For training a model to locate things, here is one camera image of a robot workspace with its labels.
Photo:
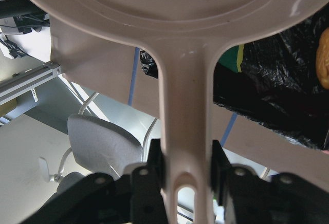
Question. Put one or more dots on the grey office chair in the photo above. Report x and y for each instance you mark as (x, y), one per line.
(98, 146)

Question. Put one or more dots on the white plastic dustpan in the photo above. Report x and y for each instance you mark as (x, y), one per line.
(186, 38)

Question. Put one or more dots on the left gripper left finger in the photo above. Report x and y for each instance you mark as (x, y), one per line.
(98, 198)

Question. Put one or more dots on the yellow green sponge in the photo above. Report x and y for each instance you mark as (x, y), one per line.
(233, 58)

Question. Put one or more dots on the aluminium frame post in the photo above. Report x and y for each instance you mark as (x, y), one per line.
(26, 81)

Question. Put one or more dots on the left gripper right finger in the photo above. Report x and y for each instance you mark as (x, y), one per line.
(246, 198)

